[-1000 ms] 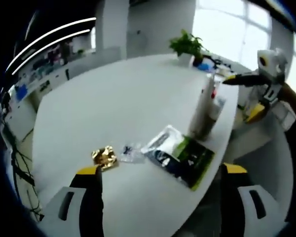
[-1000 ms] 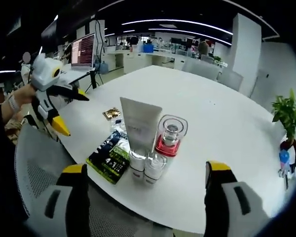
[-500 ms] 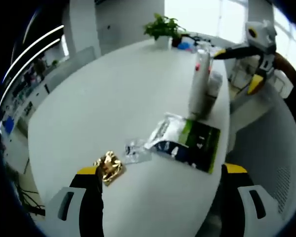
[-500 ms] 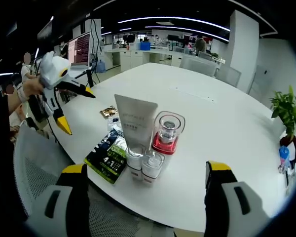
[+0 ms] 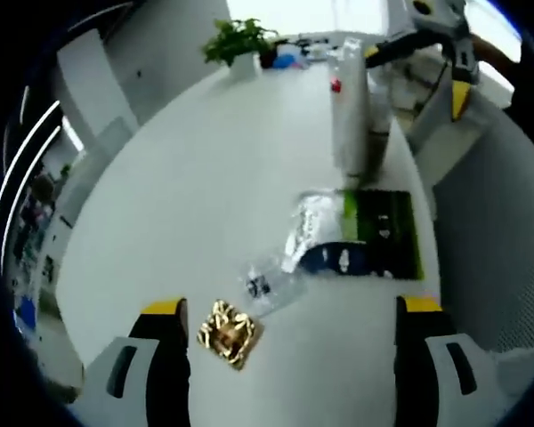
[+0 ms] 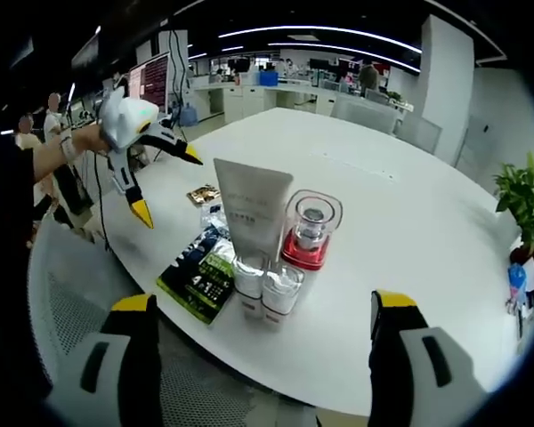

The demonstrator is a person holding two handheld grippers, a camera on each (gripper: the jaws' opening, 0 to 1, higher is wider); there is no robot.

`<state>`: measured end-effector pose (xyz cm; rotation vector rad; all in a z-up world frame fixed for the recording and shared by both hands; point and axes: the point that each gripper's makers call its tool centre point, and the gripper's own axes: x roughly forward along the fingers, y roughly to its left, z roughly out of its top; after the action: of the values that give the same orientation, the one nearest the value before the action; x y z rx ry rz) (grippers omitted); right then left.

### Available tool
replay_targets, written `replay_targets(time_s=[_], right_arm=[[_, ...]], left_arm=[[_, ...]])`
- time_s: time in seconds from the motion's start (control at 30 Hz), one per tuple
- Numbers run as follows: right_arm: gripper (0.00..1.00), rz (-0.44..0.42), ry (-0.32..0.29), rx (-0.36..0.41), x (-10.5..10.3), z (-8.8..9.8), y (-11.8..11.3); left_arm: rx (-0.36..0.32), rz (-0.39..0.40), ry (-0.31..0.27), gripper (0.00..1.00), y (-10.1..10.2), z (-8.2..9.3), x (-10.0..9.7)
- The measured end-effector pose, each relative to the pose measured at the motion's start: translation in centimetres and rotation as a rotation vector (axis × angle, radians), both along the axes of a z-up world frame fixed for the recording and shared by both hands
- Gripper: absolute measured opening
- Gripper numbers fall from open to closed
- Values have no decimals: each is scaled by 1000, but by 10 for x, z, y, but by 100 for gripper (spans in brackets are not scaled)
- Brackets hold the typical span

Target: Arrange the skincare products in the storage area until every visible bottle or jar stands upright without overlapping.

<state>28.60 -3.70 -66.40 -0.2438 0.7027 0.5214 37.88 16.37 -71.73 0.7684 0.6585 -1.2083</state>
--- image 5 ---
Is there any clear plastic skincare packet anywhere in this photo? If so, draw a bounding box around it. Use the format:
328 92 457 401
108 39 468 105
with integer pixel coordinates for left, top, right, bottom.
238 253 308 318

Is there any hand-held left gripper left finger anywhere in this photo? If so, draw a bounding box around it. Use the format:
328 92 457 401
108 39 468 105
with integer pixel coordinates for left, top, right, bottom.
77 296 191 427

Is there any silver skincare sachet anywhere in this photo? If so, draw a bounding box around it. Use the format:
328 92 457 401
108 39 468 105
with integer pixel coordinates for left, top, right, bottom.
282 189 346 272

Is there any gold skincare sachet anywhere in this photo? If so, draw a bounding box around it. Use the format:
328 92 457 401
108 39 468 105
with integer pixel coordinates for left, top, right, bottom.
197 300 264 370

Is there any blue crate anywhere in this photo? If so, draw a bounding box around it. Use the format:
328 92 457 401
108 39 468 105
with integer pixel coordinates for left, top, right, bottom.
17 297 39 321

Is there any dark blue skincare sachet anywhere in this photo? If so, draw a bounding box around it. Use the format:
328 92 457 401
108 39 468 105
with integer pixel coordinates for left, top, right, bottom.
300 241 368 275

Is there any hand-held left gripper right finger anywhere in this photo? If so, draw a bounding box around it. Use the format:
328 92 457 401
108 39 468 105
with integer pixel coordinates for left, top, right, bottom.
394 294 524 427

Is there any skincare spray bottle red label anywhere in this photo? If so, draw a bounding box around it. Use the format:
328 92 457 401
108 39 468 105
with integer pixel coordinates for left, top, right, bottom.
365 73 393 177

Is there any white mesh office chair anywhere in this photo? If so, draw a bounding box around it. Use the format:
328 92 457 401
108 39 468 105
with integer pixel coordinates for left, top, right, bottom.
404 57 534 357

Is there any large white skincare tube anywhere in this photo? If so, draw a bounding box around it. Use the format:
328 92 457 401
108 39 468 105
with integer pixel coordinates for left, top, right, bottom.
331 57 371 181

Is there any potted green plant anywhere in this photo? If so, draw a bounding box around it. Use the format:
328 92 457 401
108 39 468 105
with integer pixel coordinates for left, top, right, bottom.
202 17 279 77

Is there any green black skincare sachet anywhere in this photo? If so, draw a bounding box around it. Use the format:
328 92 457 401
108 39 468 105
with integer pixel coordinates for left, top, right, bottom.
342 189 424 280

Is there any person's dark clothing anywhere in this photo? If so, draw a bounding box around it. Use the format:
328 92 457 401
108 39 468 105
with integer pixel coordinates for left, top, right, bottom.
511 42 534 148

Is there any blue plastic item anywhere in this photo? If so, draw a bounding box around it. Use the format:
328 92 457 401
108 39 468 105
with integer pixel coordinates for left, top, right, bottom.
271 52 302 70

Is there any dark red vase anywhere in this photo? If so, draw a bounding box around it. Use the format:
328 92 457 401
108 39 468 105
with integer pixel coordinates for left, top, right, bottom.
257 46 279 68

